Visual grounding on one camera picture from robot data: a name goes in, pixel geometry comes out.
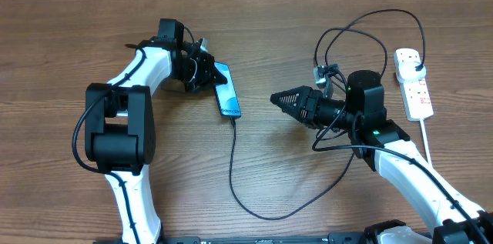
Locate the black charging cable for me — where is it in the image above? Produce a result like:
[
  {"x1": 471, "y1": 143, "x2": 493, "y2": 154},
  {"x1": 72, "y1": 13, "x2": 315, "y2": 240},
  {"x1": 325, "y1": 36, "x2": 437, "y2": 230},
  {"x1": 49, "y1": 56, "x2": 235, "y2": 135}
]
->
[{"x1": 228, "y1": 8, "x2": 427, "y2": 222}]

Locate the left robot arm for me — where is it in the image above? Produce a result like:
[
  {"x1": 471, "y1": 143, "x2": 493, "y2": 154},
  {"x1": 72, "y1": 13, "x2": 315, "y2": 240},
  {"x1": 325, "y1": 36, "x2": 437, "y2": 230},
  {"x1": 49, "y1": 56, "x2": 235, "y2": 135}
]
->
[{"x1": 76, "y1": 18, "x2": 232, "y2": 243}]

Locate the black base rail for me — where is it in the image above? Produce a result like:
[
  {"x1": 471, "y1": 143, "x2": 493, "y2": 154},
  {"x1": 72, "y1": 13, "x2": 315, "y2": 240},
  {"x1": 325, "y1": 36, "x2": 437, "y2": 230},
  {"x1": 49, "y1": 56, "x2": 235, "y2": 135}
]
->
[{"x1": 92, "y1": 232, "x2": 371, "y2": 244}]

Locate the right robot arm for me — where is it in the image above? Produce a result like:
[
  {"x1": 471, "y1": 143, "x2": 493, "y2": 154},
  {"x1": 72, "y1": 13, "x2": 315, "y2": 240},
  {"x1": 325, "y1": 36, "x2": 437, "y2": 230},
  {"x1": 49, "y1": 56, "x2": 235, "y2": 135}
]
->
[{"x1": 270, "y1": 70, "x2": 492, "y2": 243}]

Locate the white power strip cord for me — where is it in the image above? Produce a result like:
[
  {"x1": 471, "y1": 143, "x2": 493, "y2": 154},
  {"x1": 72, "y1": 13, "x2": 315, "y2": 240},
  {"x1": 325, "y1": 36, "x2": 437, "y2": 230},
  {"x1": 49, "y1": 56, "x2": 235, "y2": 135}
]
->
[{"x1": 418, "y1": 119, "x2": 434, "y2": 168}]

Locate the white charger plug adapter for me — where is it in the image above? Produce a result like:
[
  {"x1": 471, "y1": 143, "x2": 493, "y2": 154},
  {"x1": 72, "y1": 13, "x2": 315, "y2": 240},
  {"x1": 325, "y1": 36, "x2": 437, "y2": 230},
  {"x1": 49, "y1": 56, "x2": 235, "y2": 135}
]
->
[{"x1": 396, "y1": 62, "x2": 427, "y2": 83}]

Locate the white power strip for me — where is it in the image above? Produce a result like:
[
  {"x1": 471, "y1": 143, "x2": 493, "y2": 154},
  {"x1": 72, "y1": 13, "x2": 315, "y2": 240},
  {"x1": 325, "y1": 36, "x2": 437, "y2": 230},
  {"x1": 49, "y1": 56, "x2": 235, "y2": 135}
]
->
[{"x1": 393, "y1": 48, "x2": 434, "y2": 122}]

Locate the blue Galaxy smartphone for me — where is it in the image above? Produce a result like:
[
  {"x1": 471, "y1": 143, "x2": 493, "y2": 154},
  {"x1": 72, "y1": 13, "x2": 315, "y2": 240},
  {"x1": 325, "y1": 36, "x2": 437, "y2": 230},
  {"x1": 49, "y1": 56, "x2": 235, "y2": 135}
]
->
[{"x1": 215, "y1": 62, "x2": 241, "y2": 119}]

